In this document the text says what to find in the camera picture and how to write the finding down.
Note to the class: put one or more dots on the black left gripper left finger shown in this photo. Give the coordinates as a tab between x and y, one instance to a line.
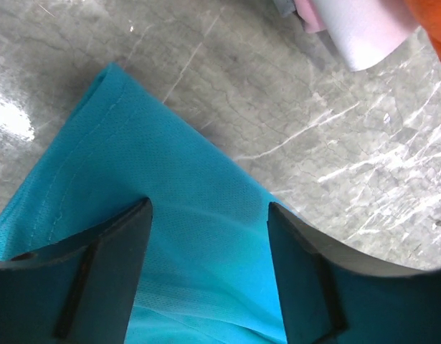
78	290

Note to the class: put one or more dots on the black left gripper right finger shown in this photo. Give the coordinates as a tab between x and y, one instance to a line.
332	293

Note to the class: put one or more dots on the teal t shirt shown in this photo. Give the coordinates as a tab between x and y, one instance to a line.
208	275

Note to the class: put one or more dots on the folded white t shirt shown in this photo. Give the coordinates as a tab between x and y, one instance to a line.
366	31

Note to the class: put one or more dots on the folded pink t shirt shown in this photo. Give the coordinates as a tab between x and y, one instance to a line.
312	22

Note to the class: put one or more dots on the folded navy t shirt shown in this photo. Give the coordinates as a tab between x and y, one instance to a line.
285	7

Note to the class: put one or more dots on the folded orange t shirt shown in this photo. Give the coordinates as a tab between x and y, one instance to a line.
428	15

